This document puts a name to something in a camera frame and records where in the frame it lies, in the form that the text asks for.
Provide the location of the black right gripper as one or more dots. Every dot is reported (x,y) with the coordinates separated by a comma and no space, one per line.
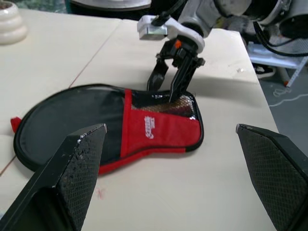
(179,49)

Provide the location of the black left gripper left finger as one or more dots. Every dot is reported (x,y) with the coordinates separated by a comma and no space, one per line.
(72,173)

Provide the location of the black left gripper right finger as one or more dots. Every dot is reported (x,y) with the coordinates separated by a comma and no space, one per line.
(274,168)

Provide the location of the black red oven mitt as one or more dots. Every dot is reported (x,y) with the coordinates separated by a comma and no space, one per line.
(158,130)

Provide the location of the table tennis paddle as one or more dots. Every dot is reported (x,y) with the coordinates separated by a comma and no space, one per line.
(179,109)

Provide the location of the black stand with white disc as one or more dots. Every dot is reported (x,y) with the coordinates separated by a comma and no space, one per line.
(108,9)

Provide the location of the black shoe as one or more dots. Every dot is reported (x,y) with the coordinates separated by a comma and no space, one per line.
(263,71)

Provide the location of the white metal shelf rack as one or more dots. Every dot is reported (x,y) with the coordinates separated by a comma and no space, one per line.
(272,60)

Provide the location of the silver and black robot body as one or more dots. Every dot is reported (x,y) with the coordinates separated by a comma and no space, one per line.
(296,21)

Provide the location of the white ribbed ceramic pot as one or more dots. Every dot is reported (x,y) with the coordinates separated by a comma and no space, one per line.
(12,29)

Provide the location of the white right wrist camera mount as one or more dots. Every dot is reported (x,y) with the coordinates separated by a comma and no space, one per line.
(187,31)

